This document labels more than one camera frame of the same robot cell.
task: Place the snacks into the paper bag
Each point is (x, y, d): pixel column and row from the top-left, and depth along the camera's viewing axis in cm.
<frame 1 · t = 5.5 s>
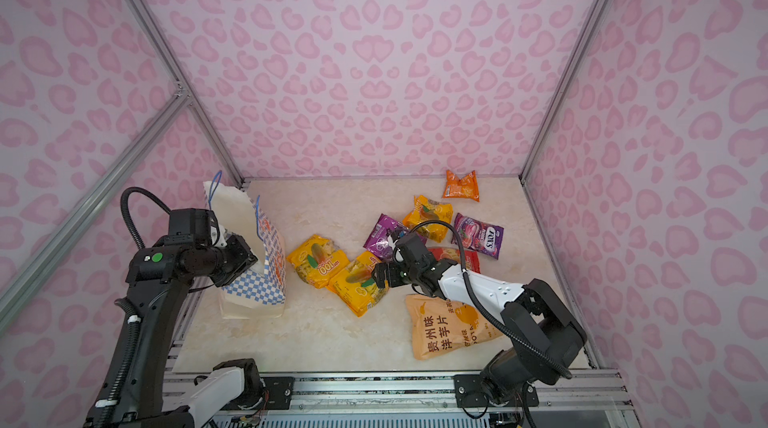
left hand: (256, 251, 72), fingers closed
right hand: (385, 270, 85), fingers open
blue checkered paper bag: (260, 291, 78), point 14 cm above the table
yellow mango candy bag: (318, 260, 93), point 6 cm above the table
yellow mango candy bag 2: (356, 285, 88), point 6 cm above the table
purple grape candy bag: (384, 236, 97), point 8 cm above the table
yellow orange candy bag: (424, 209, 106), point 6 cm above the table
purple Fox's candy bag: (477, 235, 103), point 3 cm above the table
small orange snack packet: (466, 187, 113), point 5 cm above the table
orange taro chips bag: (439, 326, 82), point 4 cm above the table

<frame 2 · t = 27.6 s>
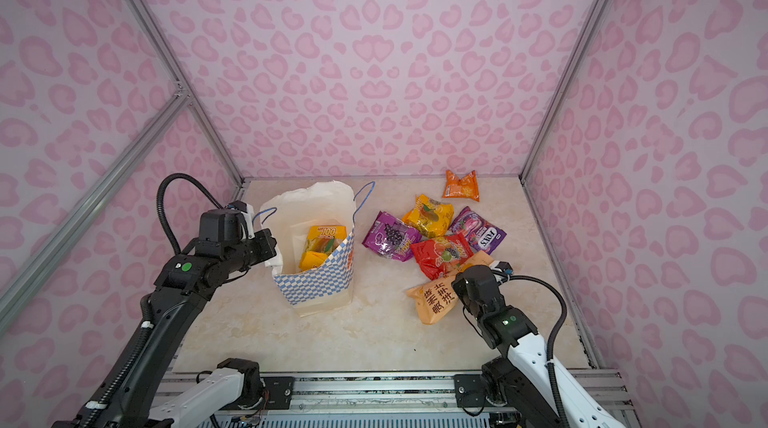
left hand: (275, 234, 74), fingers closed
right hand: (452, 273, 80), fingers closed
blue checkered paper bag: (291, 224, 97), point 10 cm above the table
yellow mango candy bag: (319, 242, 95), point 8 cm above the table
orange taro chips bag: (437, 298, 78), point 13 cm above the table
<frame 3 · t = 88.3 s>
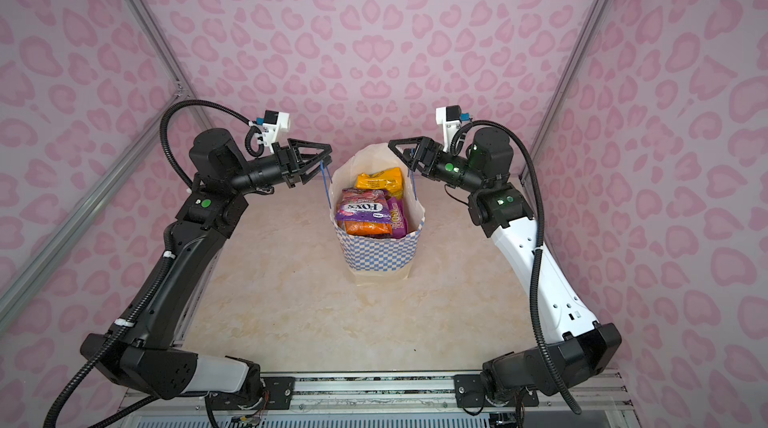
left hand: (328, 150, 57), fingers open
right hand: (397, 148, 59), fingers open
blue checkered paper bag: (375, 260, 75), point 22 cm above the table
purple grape candy bag: (397, 218, 79), point 25 cm above the table
yellow orange candy bag: (390, 180, 84), point 29 cm above the table
purple Fox's candy bag: (360, 204, 76), point 30 cm above the table
small orange snack packet: (368, 228, 75), point 27 cm above the table
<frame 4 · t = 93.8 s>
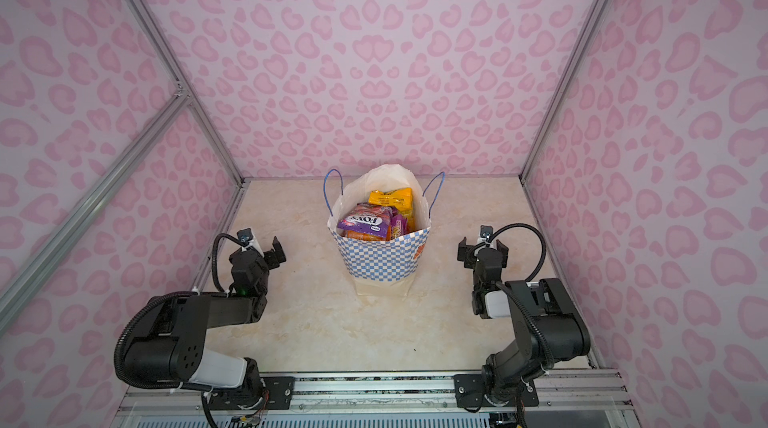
left hand: (261, 237, 90), fingers open
right hand: (482, 236, 92), fingers open
blue checkered paper bag: (380, 267, 81), point 16 cm above the table
yellow orange candy bag: (400, 199, 90), point 21 cm above the table
purple Fox's candy bag: (370, 219, 82), point 23 cm above the table
